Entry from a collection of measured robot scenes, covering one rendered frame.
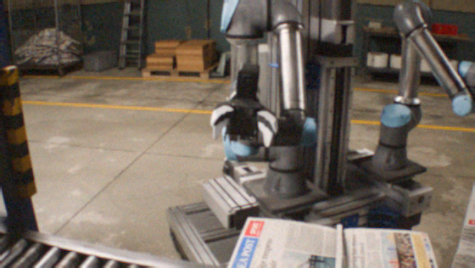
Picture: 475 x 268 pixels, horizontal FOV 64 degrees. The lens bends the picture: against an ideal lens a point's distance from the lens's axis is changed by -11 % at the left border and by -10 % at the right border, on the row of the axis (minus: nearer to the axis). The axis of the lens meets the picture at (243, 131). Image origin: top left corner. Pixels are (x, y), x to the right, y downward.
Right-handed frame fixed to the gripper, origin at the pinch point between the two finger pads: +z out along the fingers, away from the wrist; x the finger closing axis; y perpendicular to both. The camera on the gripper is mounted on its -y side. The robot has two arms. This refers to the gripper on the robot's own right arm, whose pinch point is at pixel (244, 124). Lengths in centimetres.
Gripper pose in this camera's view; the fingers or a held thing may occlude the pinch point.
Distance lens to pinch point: 77.4
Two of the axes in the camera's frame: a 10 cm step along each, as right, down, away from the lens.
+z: -0.2, 3.3, -9.4
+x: -9.9, -1.3, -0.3
